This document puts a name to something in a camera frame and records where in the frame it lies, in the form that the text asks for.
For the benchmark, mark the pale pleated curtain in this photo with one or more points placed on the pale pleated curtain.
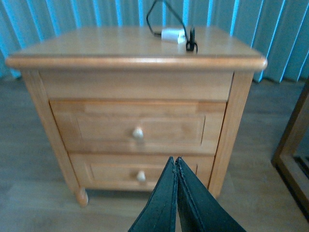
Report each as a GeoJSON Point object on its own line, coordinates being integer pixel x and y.
{"type": "Point", "coordinates": [279, 29]}

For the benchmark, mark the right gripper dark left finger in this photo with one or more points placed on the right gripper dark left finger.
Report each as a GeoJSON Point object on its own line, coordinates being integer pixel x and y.
{"type": "Point", "coordinates": [159, 214]}

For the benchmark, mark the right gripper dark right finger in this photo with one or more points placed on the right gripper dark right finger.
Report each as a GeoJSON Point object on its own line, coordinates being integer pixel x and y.
{"type": "Point", "coordinates": [198, 209]}

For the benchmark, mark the white charger adapter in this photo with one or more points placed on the white charger adapter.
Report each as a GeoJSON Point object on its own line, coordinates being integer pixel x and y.
{"type": "Point", "coordinates": [173, 35]}

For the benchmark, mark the wooden drawer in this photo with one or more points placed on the wooden drawer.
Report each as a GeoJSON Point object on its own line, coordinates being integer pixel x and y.
{"type": "Point", "coordinates": [132, 171]}
{"type": "Point", "coordinates": [142, 127]}

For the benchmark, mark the wooden nightstand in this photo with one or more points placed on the wooden nightstand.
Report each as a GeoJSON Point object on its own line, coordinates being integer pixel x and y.
{"type": "Point", "coordinates": [130, 64]}

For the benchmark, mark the dark wooden frame furniture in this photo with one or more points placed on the dark wooden frame furniture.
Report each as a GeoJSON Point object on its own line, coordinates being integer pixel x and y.
{"type": "Point", "coordinates": [283, 159]}

